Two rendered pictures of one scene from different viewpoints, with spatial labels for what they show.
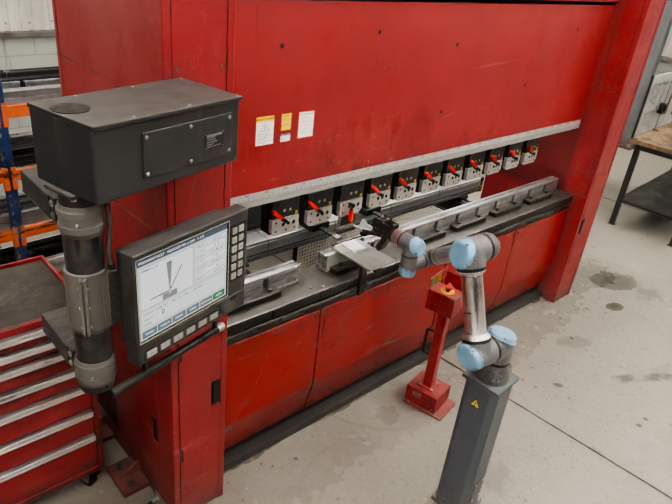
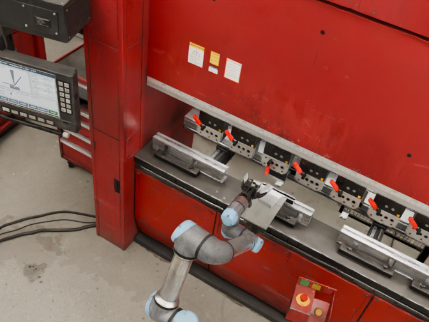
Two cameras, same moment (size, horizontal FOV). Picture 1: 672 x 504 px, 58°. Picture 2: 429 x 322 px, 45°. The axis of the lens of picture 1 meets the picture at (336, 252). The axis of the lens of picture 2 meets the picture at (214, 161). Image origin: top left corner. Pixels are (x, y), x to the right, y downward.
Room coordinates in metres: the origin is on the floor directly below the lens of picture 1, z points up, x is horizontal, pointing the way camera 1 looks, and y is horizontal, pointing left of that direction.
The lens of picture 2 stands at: (1.71, -1.76, 3.07)
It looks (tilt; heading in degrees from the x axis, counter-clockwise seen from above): 44 degrees down; 69
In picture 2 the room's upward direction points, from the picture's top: 9 degrees clockwise
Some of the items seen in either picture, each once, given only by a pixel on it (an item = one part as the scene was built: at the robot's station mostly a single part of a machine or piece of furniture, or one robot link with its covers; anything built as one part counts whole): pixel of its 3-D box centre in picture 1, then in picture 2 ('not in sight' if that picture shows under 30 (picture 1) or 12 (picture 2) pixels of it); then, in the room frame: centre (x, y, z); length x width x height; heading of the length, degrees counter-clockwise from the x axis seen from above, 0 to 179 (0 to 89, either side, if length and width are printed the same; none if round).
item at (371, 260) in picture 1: (363, 254); (262, 206); (2.65, -0.14, 1.00); 0.26 x 0.18 x 0.01; 45
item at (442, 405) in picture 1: (431, 394); not in sight; (2.79, -0.65, 0.06); 0.25 x 0.20 x 0.12; 56
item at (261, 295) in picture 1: (251, 300); (177, 163); (2.29, 0.35, 0.89); 0.30 x 0.05 x 0.03; 135
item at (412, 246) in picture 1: (411, 244); (232, 214); (2.40, -0.33, 1.20); 0.11 x 0.08 x 0.09; 45
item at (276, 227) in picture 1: (280, 213); (213, 123); (2.45, 0.27, 1.26); 0.15 x 0.09 x 0.17; 135
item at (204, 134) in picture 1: (148, 242); (36, 59); (1.57, 0.55, 1.53); 0.51 x 0.25 x 0.85; 149
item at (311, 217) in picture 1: (314, 204); (245, 138); (2.60, 0.12, 1.26); 0.15 x 0.09 x 0.17; 135
